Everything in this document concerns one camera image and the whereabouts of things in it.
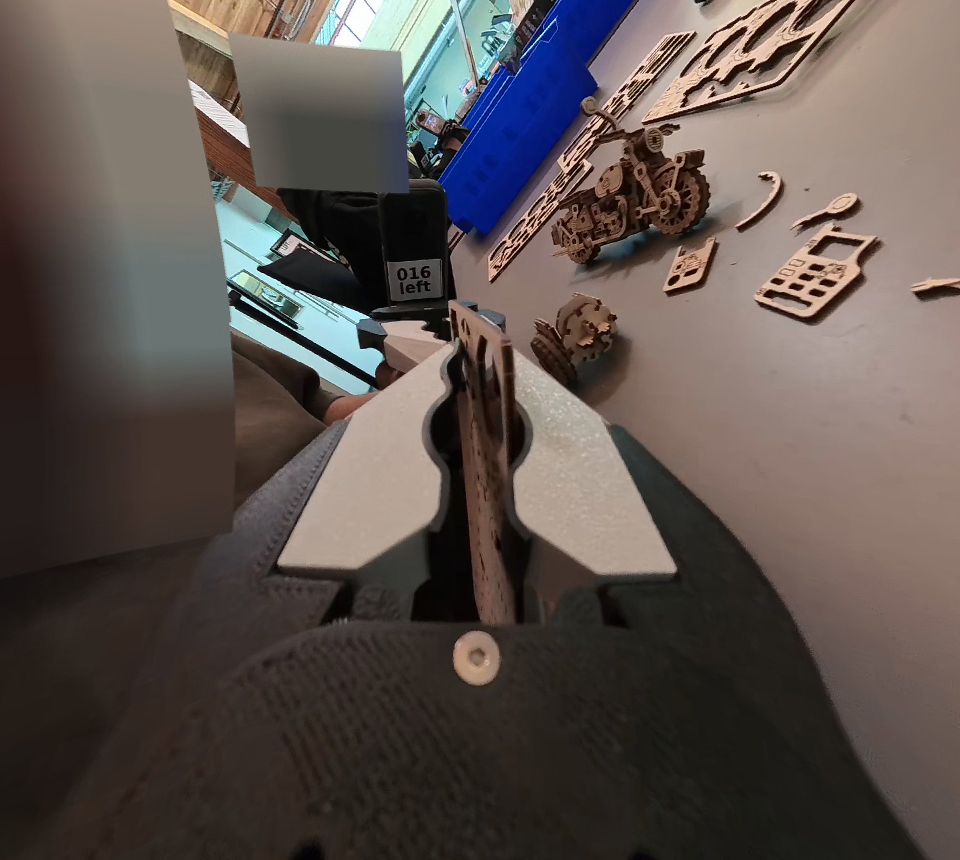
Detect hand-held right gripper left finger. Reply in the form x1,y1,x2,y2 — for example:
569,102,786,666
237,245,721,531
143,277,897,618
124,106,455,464
276,341,462,587

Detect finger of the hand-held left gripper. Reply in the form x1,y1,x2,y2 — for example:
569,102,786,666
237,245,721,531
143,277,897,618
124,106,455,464
382,318,453,383

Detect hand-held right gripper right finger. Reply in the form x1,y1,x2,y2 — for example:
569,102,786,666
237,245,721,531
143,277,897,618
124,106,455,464
510,348,678,599

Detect wooden puzzle sheet with octagon cutout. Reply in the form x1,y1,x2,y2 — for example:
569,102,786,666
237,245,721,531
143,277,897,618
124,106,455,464
448,299,528,627

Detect person's left forearm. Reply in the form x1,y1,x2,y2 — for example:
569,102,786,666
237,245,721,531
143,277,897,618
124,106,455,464
257,248,376,312

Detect grey desk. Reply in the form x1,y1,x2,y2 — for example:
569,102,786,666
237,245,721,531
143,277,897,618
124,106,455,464
448,0,960,860

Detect person's left hand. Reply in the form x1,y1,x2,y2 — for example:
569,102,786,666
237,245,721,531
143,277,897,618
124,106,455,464
324,359,400,424

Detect person's dark clothing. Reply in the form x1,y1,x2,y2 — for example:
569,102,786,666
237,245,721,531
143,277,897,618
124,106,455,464
281,187,387,261

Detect long narrow wooden puzzle sheet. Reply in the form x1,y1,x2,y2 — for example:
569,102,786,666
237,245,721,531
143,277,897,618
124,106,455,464
486,29,699,285

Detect wooden gear assembly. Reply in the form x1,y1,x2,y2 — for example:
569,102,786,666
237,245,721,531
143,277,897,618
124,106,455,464
531,292,621,386

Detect blue plastic bins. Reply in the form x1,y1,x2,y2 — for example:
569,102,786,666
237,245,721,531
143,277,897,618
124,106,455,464
437,0,678,236

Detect wooden motorcycle model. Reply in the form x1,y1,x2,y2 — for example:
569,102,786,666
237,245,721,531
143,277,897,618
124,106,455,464
549,97,711,266

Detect small square wooden piece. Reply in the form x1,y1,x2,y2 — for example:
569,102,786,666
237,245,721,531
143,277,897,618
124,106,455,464
661,236,719,297

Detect wooden grid piece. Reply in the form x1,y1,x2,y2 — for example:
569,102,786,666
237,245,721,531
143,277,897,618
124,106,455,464
752,222,880,323

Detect curved toothed wooden piece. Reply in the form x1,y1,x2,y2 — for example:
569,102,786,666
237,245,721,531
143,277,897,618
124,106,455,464
733,170,784,233

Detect large wooden puzzle sheet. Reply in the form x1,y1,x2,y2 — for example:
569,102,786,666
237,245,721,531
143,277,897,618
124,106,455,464
639,0,925,126

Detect small key-shaped wooden piece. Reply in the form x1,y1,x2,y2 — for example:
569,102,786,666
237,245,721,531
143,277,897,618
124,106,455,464
789,194,861,232

